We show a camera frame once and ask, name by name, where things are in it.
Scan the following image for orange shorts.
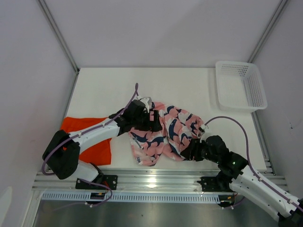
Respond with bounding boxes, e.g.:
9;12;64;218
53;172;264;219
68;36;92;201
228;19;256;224
60;117;112;166

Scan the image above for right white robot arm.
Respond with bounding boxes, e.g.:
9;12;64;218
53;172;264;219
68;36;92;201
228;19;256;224
181;136;303;227

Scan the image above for slotted cable duct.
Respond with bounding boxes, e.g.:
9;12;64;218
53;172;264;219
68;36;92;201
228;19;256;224
41;191;232;204

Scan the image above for pink patterned shorts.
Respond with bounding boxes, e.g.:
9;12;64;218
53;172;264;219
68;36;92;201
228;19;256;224
128;102;204;166

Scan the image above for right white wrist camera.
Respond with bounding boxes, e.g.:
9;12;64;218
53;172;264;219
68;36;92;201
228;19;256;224
199;124;209;134

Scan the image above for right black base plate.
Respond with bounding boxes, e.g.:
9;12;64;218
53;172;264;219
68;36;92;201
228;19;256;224
197;175;233;192

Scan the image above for white plastic basket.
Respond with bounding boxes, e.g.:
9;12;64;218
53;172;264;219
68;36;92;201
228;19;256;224
215;61;267;113

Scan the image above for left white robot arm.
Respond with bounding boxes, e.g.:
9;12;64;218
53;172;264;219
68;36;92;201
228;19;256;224
42;99;162;189

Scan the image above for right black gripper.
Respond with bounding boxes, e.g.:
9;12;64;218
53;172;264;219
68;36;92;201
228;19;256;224
180;138;220;164

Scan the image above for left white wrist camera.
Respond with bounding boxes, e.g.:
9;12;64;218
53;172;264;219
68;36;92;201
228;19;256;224
137;96;152;113

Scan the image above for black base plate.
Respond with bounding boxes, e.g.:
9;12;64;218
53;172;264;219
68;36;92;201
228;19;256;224
197;175;233;192
75;175;118;190

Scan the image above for aluminium mounting rail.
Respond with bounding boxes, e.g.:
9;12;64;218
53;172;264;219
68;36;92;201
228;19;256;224
33;168;291;195

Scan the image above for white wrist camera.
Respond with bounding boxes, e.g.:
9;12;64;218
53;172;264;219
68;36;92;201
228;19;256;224
199;124;209;134
137;96;152;113

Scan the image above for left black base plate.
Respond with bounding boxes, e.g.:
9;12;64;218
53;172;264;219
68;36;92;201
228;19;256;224
75;175;118;190

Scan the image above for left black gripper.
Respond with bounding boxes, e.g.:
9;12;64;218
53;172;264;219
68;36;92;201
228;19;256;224
132;110;162;132

